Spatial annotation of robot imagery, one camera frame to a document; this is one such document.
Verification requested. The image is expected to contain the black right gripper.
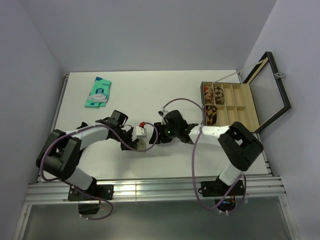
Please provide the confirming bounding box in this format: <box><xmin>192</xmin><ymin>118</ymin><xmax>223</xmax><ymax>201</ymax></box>
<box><xmin>149</xmin><ymin>121</ymin><xmax>179</xmax><ymax>144</ymax></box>

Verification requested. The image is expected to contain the cream yellow sock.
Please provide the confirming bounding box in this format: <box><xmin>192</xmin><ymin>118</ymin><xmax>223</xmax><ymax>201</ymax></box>
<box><xmin>136</xmin><ymin>139</ymin><xmax>147</xmax><ymax>151</ymax></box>

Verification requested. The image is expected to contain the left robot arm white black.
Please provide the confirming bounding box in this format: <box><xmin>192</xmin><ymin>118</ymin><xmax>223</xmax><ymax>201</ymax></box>
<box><xmin>36</xmin><ymin>110</ymin><xmax>139</xmax><ymax>200</ymax></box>

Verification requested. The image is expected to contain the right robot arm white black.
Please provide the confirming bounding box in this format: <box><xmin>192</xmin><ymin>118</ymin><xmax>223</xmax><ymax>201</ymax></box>
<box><xmin>149</xmin><ymin>110</ymin><xmax>264</xmax><ymax>195</ymax></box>

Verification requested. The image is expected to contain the black blue sock pair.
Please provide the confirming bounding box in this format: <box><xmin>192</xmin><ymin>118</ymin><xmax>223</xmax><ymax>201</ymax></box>
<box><xmin>75</xmin><ymin>122</ymin><xmax>88</xmax><ymax>132</ymax></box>

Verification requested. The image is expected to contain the teal patterned sock pair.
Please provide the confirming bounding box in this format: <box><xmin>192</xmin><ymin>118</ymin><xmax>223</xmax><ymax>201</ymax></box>
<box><xmin>84</xmin><ymin>77</ymin><xmax>112</xmax><ymax>108</ymax></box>

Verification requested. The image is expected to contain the dark checkered rolled sock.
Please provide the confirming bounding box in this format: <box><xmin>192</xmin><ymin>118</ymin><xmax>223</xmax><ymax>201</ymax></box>
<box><xmin>205</xmin><ymin>105</ymin><xmax>217</xmax><ymax>126</ymax></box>

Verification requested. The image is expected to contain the orange brown rolled sock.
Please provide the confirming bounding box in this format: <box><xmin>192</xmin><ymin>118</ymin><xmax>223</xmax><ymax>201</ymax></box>
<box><xmin>203</xmin><ymin>86</ymin><xmax>215</xmax><ymax>105</ymax></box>

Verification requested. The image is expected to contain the brown checkered rolled sock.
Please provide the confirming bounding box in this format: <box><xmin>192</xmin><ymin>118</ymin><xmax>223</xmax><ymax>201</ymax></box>
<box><xmin>214</xmin><ymin>86</ymin><xmax>225</xmax><ymax>105</ymax></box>

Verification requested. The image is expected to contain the black compartment box with lid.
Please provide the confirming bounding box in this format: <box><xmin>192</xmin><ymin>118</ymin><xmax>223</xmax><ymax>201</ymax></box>
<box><xmin>200</xmin><ymin>51</ymin><xmax>292</xmax><ymax>134</ymax></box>

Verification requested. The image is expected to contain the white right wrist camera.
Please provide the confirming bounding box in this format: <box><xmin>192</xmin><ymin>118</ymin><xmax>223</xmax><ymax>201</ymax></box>
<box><xmin>158</xmin><ymin>108</ymin><xmax>168</xmax><ymax>118</ymax></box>

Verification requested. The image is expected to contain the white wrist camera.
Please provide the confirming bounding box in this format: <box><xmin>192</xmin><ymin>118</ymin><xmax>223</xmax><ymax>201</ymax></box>
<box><xmin>158</xmin><ymin>108</ymin><xmax>168</xmax><ymax>118</ymax></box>
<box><xmin>131</xmin><ymin>125</ymin><xmax>147</xmax><ymax>141</ymax></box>

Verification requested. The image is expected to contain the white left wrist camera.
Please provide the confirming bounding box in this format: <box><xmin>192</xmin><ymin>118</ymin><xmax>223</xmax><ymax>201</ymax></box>
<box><xmin>131</xmin><ymin>125</ymin><xmax>147</xmax><ymax>141</ymax></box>

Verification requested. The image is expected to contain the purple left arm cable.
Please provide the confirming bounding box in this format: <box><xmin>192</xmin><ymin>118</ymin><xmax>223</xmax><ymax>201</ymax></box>
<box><xmin>39</xmin><ymin>122</ymin><xmax>159</xmax><ymax>221</ymax></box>

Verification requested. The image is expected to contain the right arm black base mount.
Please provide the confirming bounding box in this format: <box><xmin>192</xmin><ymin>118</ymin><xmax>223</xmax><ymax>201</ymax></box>
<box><xmin>198</xmin><ymin>180</ymin><xmax>246</xmax><ymax>212</ymax></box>

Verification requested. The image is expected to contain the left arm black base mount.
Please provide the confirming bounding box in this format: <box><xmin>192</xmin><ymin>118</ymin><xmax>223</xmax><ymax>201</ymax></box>
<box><xmin>67</xmin><ymin>184</ymin><xmax>114</xmax><ymax>220</ymax></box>

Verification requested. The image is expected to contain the aluminium frame rail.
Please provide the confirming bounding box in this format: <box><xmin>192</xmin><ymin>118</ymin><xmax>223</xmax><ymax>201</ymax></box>
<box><xmin>23</xmin><ymin>175</ymin><xmax>286</xmax><ymax>205</ymax></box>

